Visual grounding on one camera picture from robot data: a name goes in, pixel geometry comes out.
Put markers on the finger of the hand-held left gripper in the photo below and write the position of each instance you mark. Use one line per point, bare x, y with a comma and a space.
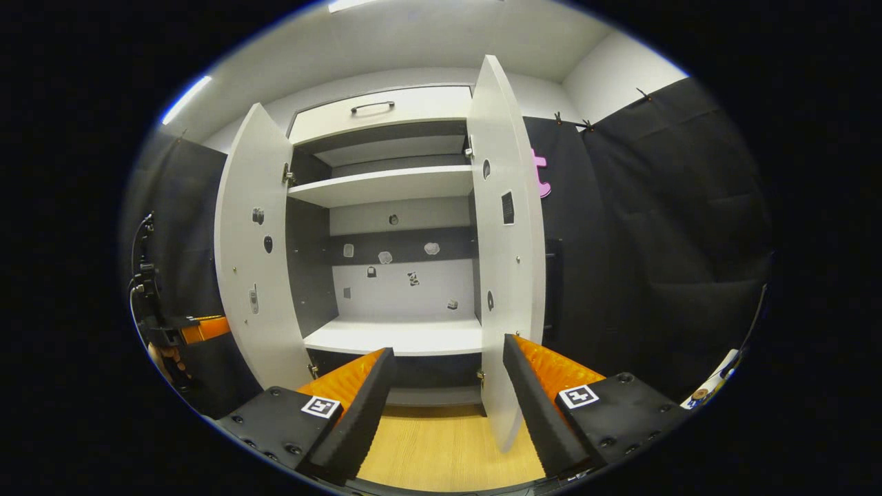
207, 329

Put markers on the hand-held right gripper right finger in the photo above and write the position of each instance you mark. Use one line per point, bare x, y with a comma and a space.
534, 413

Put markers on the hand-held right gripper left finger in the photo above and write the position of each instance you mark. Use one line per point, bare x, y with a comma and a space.
355, 427

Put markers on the cabinet door with camera sticker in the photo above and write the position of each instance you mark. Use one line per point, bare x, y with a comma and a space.
238, 207

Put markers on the cabinet door with cat silhouette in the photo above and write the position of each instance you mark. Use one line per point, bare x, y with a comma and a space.
510, 275

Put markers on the beige double-door shoe cabinet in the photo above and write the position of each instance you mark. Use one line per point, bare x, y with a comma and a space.
386, 182

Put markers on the white printed object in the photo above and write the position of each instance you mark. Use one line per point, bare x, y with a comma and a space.
716, 379

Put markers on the black backdrop cloth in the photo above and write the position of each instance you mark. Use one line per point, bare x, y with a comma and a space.
654, 241

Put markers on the short ceiling light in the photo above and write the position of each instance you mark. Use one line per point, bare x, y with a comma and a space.
186, 100

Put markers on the long ceiling light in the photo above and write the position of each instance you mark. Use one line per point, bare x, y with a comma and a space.
351, 4

